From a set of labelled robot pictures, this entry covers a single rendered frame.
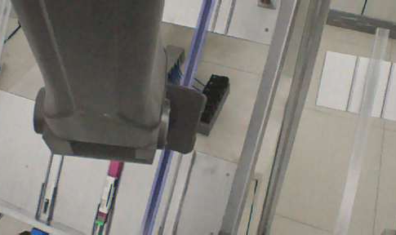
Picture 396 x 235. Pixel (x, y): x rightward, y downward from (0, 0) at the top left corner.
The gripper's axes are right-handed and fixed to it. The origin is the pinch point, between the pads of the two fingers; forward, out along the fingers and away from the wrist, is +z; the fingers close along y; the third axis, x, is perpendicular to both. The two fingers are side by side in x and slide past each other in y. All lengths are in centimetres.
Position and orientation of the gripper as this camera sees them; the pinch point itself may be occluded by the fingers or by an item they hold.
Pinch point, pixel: (178, 111)
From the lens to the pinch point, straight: 51.7
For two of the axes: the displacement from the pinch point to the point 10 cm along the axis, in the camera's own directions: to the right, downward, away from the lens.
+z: 2.6, -0.1, 9.6
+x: -2.7, 9.6, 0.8
